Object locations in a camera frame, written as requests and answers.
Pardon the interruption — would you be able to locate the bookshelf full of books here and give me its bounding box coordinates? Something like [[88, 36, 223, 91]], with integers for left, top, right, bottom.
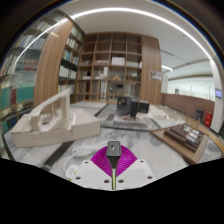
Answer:
[[0, 11, 85, 158]]

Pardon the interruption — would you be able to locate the wooden grid shelf unit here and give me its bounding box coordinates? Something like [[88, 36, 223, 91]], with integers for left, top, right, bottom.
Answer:
[[75, 31, 144, 103]]

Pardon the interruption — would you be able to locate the long curved ceiling light strip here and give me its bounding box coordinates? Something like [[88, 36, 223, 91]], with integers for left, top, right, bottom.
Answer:
[[70, 6, 213, 61]]

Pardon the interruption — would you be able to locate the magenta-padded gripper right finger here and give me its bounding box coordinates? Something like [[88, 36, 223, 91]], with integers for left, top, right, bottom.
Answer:
[[114, 145, 156, 191]]

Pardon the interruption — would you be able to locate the large white architectural model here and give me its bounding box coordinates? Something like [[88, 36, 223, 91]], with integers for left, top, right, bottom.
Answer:
[[11, 87, 102, 149]]

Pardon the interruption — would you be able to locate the wall screen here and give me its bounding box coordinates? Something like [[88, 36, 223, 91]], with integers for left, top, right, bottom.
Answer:
[[214, 87, 224, 99]]

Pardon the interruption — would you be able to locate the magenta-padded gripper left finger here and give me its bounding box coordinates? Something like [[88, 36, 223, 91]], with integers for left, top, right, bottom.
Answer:
[[74, 145, 115, 191]]

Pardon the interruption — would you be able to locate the grey model base slab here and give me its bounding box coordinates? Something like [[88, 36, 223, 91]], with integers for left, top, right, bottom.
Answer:
[[101, 112, 162, 132]]

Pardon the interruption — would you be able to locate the small black charger block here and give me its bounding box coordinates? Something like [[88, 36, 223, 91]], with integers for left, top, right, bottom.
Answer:
[[106, 140, 122, 170]]

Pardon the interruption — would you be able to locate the dark brown architectural model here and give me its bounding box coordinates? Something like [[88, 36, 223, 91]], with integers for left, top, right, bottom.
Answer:
[[163, 122, 205, 154]]

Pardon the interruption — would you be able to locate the white power strip cable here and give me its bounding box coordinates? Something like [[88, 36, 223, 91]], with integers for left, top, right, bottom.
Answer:
[[62, 148, 92, 172]]

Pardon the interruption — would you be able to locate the short ceiling light bar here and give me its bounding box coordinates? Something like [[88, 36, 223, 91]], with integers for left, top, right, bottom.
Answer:
[[161, 64, 175, 73]]

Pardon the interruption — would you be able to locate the flat wooden model board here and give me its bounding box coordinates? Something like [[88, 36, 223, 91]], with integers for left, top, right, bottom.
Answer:
[[149, 124, 215, 165]]

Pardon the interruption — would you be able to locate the wall poster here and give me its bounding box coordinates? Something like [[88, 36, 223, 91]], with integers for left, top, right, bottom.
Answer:
[[148, 68, 163, 82]]

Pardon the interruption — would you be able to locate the small white architectural model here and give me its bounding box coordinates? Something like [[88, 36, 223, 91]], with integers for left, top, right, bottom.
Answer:
[[147, 104, 170, 121]]

